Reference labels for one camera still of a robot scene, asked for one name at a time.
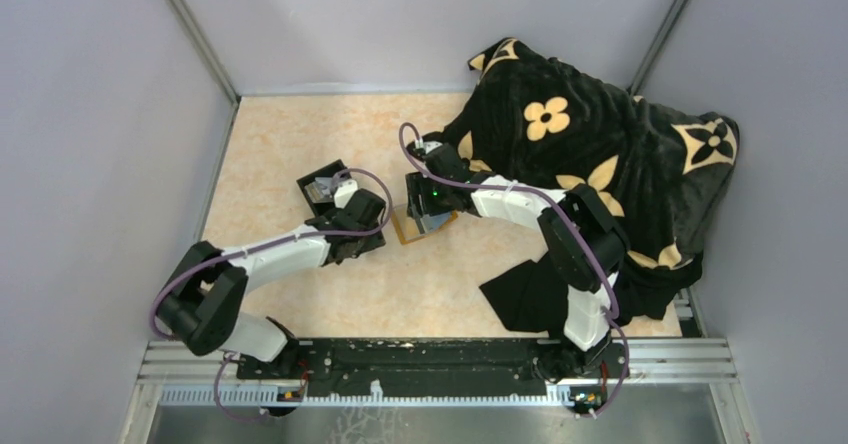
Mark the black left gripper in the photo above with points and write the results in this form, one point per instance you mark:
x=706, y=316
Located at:
x=372, y=243

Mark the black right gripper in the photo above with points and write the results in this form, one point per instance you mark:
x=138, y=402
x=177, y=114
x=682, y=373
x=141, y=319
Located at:
x=416, y=188

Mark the blue credit card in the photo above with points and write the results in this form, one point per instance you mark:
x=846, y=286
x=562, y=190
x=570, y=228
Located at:
x=427, y=224

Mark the white card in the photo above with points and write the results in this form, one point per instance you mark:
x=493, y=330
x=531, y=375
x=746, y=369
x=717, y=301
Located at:
x=320, y=190

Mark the black plastic box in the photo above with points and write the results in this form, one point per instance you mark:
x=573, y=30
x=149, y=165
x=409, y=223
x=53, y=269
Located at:
x=329, y=170

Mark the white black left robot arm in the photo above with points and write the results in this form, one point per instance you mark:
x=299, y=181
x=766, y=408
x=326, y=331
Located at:
x=201, y=304

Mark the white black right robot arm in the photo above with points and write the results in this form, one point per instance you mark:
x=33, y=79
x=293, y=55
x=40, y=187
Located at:
x=568, y=292

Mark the black cloth piece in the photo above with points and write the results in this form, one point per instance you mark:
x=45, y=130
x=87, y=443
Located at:
x=530, y=297

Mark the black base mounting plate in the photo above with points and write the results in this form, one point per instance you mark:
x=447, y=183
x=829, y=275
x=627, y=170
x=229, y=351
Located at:
x=436, y=368

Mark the black floral blanket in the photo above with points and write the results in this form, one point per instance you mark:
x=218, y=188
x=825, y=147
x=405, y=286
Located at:
x=661, y=173

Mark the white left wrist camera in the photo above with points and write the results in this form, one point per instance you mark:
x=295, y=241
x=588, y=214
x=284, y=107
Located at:
x=344, y=191

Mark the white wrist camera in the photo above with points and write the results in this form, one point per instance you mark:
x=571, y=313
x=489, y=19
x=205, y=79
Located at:
x=344, y=191
x=427, y=146

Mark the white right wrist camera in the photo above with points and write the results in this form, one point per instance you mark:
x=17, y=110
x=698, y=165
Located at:
x=427, y=146

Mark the aluminium front rail frame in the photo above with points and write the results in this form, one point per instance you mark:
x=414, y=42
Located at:
x=185, y=379

